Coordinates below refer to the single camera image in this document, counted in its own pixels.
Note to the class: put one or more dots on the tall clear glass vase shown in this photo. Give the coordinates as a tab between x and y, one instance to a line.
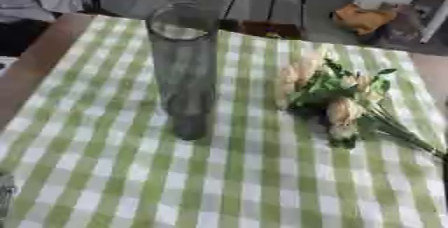
184	82

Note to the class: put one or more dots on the brown wooden box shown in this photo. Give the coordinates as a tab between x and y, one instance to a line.
274	28

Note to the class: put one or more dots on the cream artificial flower bunch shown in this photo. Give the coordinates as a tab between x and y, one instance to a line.
326	88

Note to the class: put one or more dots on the tan orange bag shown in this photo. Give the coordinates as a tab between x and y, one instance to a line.
361	17

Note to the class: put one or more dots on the white slanted leg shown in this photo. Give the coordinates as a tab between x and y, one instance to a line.
436	20

